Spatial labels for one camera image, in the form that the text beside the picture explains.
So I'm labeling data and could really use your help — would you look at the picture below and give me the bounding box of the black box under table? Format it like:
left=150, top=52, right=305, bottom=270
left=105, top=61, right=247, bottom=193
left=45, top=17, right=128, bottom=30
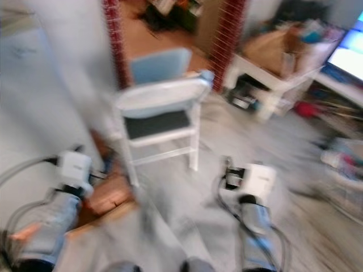
left=227, top=76, right=261, bottom=111

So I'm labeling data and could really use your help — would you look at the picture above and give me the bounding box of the grey right robot leg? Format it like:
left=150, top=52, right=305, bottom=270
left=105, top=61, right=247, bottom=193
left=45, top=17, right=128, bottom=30
left=180, top=258, right=217, bottom=272

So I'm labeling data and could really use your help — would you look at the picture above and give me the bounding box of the grey robot leg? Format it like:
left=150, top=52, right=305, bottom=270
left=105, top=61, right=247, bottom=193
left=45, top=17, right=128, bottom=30
left=103, top=261, right=140, bottom=272
left=180, top=258, right=217, bottom=272

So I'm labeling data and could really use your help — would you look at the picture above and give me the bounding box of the grey left robot leg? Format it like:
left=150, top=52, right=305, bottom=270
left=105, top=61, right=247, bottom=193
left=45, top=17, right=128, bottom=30
left=103, top=261, right=140, bottom=272

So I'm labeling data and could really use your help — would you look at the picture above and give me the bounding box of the white high chair blue seat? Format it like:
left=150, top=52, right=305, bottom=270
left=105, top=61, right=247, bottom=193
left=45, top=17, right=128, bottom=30
left=112, top=48, right=216, bottom=189

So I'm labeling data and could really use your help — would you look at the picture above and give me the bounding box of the small red object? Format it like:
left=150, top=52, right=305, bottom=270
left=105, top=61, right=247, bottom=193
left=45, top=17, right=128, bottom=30
left=294, top=101, right=320, bottom=118

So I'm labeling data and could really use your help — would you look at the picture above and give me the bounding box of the white cluttered side table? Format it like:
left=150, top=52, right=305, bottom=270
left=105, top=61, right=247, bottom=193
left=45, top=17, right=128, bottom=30
left=221, top=52, right=332, bottom=124

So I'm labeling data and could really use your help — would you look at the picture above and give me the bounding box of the red brick pillar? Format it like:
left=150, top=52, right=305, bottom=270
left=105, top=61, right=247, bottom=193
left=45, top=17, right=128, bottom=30
left=209, top=0, right=247, bottom=92
left=102, top=0, right=130, bottom=92

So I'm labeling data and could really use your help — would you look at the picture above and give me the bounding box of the tan bag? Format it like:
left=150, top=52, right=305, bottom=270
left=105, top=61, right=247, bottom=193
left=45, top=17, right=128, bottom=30
left=241, top=27, right=310, bottom=78

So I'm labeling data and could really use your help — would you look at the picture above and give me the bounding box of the bright television screen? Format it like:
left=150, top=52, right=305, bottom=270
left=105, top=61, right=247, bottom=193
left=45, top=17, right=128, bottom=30
left=323, top=12, right=363, bottom=86

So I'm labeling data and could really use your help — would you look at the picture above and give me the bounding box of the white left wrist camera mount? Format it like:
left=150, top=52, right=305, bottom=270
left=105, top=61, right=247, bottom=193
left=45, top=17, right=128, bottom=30
left=58, top=151, right=94, bottom=192

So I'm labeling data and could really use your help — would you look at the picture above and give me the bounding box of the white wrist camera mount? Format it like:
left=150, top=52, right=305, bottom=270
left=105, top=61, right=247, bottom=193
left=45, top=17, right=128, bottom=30
left=58, top=151, right=94, bottom=192
left=241, top=163, right=277, bottom=203

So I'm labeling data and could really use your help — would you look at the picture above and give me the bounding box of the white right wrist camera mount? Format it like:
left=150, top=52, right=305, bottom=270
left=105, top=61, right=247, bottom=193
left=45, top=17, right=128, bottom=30
left=241, top=163, right=277, bottom=203

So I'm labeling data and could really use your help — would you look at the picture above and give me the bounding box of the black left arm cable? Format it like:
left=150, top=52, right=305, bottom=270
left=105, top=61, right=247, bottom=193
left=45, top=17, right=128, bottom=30
left=0, top=158, right=62, bottom=188
left=3, top=199, right=49, bottom=239

